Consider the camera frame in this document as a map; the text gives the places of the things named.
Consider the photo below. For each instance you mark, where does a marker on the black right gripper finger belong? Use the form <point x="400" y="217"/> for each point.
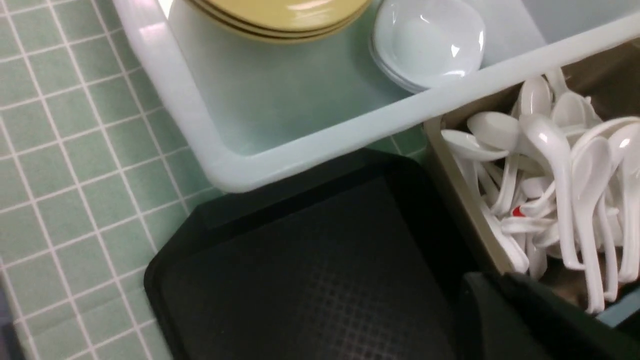
<point x="510" y="317"/>

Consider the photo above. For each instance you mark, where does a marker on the white spoon with red label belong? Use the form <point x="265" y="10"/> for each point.
<point x="517" y="212"/>

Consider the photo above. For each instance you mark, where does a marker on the blue chopstick bin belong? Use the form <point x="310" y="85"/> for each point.
<point x="614" y="315"/>

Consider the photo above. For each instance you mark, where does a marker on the white spoon pile in bin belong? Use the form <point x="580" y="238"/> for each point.
<point x="576" y="178"/>

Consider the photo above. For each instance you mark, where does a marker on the black serving tray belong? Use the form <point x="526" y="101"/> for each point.
<point x="355" y="259"/>

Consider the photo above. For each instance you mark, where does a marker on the olive spoon bin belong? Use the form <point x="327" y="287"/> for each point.
<point x="610" y="78"/>

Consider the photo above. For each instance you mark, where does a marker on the stacked white dishes in tub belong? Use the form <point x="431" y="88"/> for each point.
<point x="428" y="43"/>

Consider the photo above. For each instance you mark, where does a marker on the large white plastic tub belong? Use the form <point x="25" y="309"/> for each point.
<point x="256" y="112"/>

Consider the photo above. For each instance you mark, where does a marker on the stacked yellow bowls in tub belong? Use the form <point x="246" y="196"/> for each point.
<point x="282" y="21"/>

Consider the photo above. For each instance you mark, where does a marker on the green checkered tablecloth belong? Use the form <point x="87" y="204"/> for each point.
<point x="95" y="178"/>

